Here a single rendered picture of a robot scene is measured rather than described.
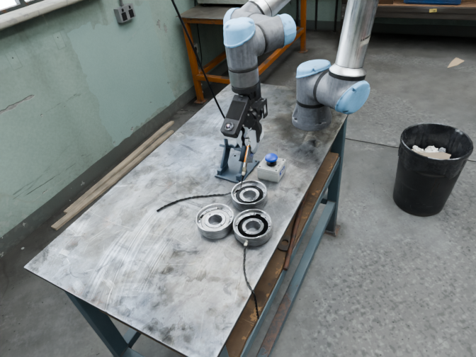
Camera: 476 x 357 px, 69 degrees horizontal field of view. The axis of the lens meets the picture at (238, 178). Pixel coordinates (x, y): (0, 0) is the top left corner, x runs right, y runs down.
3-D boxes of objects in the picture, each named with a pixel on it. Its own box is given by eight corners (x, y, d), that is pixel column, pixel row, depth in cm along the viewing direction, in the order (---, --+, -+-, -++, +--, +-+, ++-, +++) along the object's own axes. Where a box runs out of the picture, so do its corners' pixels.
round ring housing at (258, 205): (273, 195, 105) (273, 184, 103) (258, 218, 98) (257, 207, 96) (242, 186, 110) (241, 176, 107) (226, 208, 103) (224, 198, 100)
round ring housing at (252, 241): (242, 215, 100) (241, 205, 97) (278, 223, 96) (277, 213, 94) (228, 243, 93) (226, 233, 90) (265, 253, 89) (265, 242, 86)
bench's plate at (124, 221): (212, 372, 70) (210, 368, 69) (27, 271, 95) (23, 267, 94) (357, 99, 148) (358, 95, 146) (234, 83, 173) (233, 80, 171)
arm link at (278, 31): (270, 7, 92) (236, 18, 88) (299, 14, 85) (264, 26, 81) (271, 37, 97) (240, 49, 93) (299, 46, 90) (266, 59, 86)
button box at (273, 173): (278, 183, 109) (278, 171, 106) (258, 178, 112) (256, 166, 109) (287, 168, 114) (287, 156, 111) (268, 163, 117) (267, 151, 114)
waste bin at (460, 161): (447, 228, 187) (473, 166, 160) (382, 212, 201) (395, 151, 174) (451, 188, 209) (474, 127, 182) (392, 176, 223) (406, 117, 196)
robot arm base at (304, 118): (299, 108, 143) (299, 86, 137) (336, 114, 137) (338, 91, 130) (285, 127, 133) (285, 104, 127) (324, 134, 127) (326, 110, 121)
